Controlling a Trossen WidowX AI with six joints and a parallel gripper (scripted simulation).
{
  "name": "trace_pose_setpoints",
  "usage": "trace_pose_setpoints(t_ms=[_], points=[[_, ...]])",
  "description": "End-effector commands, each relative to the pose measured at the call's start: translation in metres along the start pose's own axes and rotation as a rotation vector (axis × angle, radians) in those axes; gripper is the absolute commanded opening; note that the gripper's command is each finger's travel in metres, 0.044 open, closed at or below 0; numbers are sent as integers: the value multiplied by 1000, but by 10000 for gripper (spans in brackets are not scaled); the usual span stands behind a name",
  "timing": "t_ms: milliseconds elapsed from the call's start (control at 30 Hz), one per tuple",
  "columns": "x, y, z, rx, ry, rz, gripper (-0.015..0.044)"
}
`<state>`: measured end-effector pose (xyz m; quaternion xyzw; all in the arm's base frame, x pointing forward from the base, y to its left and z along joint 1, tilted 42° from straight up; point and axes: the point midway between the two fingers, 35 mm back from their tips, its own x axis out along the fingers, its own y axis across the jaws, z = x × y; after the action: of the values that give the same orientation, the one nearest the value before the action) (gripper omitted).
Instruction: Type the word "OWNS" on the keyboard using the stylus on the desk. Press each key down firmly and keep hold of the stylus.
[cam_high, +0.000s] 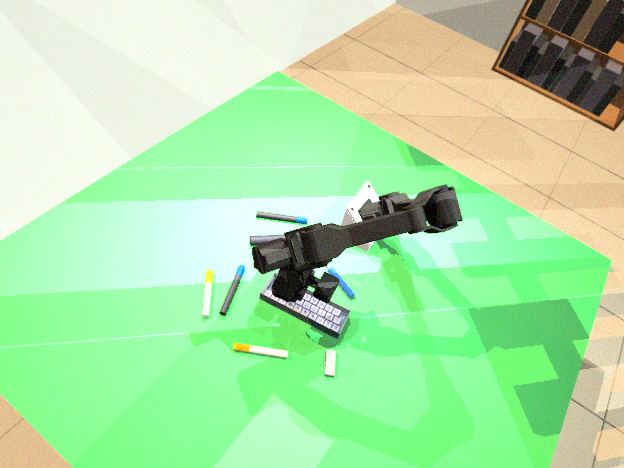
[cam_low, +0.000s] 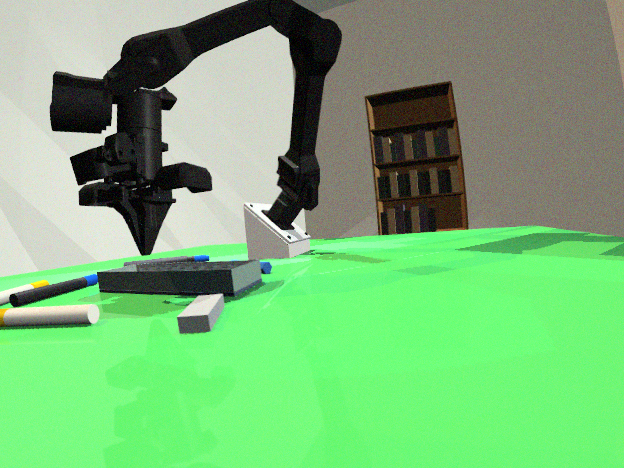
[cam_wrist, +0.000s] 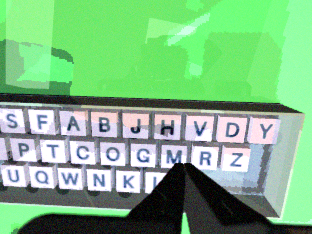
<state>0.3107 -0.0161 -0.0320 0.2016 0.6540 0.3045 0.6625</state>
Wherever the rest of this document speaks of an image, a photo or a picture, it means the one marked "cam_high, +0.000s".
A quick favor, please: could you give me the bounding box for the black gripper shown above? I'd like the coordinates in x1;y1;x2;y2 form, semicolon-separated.
300;269;340;303

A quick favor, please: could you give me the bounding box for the blue stylus with cream tip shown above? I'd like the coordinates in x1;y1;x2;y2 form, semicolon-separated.
327;265;355;298

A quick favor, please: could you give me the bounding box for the dark grey cylinder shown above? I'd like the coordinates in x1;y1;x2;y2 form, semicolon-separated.
250;234;285;245

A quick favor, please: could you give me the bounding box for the black marker with blue cap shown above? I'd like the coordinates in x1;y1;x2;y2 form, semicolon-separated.
219;265;245;316
256;211;307;224

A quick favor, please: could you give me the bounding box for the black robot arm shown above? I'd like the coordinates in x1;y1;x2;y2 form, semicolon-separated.
252;184;463;303

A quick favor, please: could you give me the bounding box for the white marker with yellow cap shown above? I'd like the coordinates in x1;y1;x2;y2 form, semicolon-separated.
233;343;288;359
202;270;213;318

